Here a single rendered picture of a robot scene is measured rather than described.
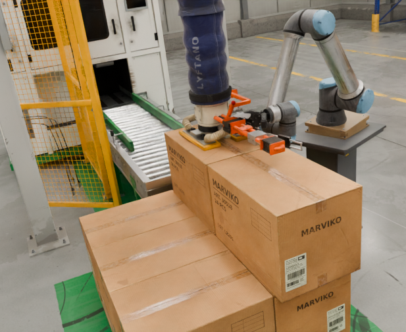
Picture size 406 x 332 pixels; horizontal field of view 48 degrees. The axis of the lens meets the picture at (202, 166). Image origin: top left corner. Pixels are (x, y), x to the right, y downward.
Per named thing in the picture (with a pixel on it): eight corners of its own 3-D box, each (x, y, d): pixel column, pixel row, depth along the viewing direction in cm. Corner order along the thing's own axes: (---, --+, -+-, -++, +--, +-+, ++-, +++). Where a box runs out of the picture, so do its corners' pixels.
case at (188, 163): (173, 192, 283) (163, 132, 267) (229, 175, 296) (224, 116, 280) (214, 235, 231) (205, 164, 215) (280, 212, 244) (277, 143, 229)
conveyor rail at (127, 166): (85, 124, 494) (81, 107, 487) (89, 123, 496) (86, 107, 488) (149, 209, 296) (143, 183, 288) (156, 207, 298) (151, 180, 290)
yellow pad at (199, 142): (178, 134, 260) (177, 125, 258) (194, 130, 263) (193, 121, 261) (204, 151, 231) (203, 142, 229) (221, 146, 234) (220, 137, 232)
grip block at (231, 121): (222, 130, 227) (221, 119, 225) (239, 126, 230) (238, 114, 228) (229, 134, 220) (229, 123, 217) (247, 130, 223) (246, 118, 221)
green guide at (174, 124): (132, 100, 507) (131, 92, 503) (141, 98, 510) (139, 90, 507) (185, 138, 370) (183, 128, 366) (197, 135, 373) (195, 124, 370)
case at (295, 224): (216, 236, 231) (206, 164, 215) (281, 212, 244) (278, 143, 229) (281, 304, 179) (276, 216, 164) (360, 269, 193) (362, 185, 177)
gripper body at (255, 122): (243, 125, 232) (263, 120, 236) (252, 129, 225) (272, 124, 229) (242, 110, 229) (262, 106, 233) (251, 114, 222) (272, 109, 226)
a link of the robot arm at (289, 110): (301, 120, 235) (301, 101, 231) (281, 125, 231) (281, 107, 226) (291, 114, 243) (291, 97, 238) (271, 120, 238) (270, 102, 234)
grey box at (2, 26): (4, 47, 306) (-10, 0, 294) (12, 46, 307) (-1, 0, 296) (4, 50, 289) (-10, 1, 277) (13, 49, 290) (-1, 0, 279)
